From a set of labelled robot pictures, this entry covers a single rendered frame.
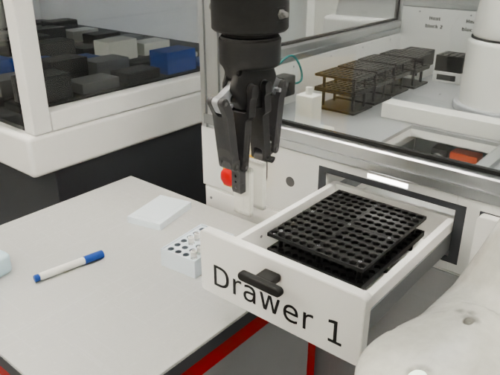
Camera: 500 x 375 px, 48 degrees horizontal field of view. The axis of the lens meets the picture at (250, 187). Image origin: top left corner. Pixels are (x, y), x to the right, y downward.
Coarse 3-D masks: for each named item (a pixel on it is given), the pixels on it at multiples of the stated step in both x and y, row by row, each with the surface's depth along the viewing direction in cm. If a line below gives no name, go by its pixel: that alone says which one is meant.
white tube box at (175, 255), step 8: (200, 224) 116; (192, 232) 113; (176, 240) 110; (184, 240) 111; (168, 248) 108; (176, 248) 108; (184, 248) 109; (192, 248) 108; (168, 256) 106; (176, 256) 105; (184, 256) 105; (200, 256) 105; (168, 264) 107; (176, 264) 106; (184, 264) 104; (192, 264) 103; (200, 264) 104; (184, 272) 105; (192, 272) 104; (200, 272) 105
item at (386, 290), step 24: (360, 192) 108; (288, 216) 100; (432, 216) 100; (264, 240) 96; (432, 240) 91; (408, 264) 85; (432, 264) 93; (384, 288) 79; (408, 288) 87; (384, 312) 81
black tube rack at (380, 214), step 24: (336, 192) 106; (312, 216) 98; (336, 216) 97; (360, 216) 97; (384, 216) 97; (408, 216) 97; (312, 240) 89; (336, 240) 89; (360, 240) 89; (384, 240) 90; (408, 240) 96; (312, 264) 88; (336, 264) 88; (384, 264) 88; (360, 288) 83
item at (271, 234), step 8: (272, 232) 92; (280, 232) 91; (280, 240) 90; (288, 240) 89; (296, 240) 90; (304, 240) 89; (304, 248) 87; (312, 248) 87; (320, 248) 87; (320, 256) 86; (328, 256) 85; (336, 256) 85; (344, 256) 85; (344, 264) 83; (352, 264) 83; (360, 264) 83
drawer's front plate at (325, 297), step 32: (224, 256) 85; (256, 256) 80; (224, 288) 87; (256, 288) 83; (288, 288) 78; (320, 288) 74; (352, 288) 72; (320, 320) 76; (352, 320) 72; (352, 352) 74
